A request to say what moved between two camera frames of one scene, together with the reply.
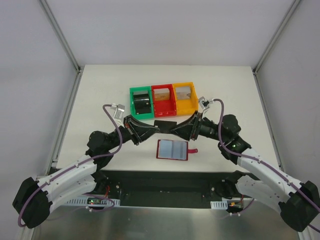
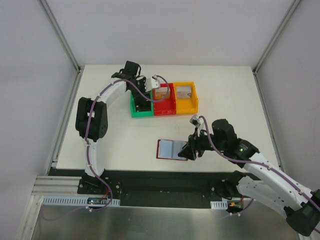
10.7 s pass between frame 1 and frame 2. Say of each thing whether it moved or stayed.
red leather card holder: stayed
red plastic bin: stayed
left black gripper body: moved
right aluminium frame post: stayed
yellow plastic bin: stayed
